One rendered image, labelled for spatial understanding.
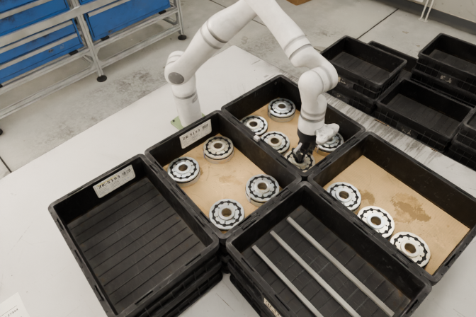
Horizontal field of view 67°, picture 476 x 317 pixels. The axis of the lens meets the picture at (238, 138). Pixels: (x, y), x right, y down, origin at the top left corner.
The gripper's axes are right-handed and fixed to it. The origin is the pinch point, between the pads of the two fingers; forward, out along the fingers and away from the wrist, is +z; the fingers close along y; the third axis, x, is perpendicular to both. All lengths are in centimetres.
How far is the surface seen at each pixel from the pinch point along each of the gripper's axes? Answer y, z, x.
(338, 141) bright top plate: -12.9, -0.7, 4.1
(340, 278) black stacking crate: 24.4, 2.7, 30.8
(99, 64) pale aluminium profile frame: -18, 70, -203
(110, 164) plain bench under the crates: 43, 15, -58
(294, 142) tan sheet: -4.5, 2.5, -7.9
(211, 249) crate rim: 45.3, -7.6, 5.2
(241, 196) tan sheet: 24.2, 2.5, -5.2
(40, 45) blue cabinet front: 15, 40, -204
